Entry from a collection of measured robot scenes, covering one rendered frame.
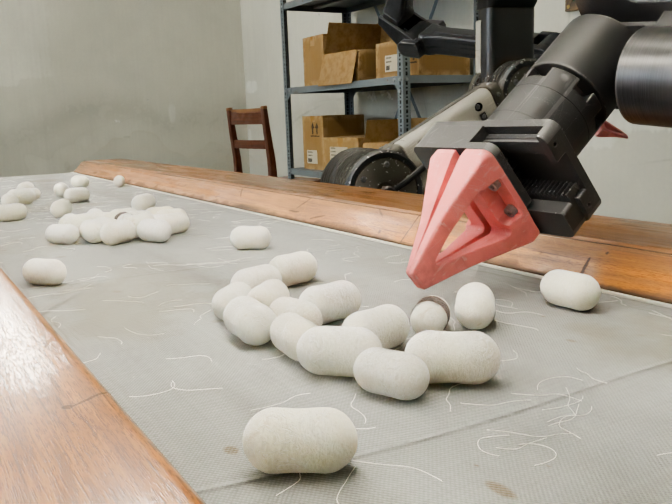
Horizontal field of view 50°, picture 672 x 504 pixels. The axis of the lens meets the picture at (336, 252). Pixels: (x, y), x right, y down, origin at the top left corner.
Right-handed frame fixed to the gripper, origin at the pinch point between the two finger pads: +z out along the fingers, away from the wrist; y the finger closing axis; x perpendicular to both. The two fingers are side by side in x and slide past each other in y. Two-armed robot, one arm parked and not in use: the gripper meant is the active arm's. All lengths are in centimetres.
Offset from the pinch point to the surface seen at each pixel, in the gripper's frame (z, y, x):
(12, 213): 11, -58, -8
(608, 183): -145, -144, 144
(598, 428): 5.6, 16.5, -1.9
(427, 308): 3.4, 5.3, -2.3
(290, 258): 3.1, -8.6, -2.5
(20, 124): -48, -484, 24
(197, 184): -9, -66, 7
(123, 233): 6.6, -32.9, -4.5
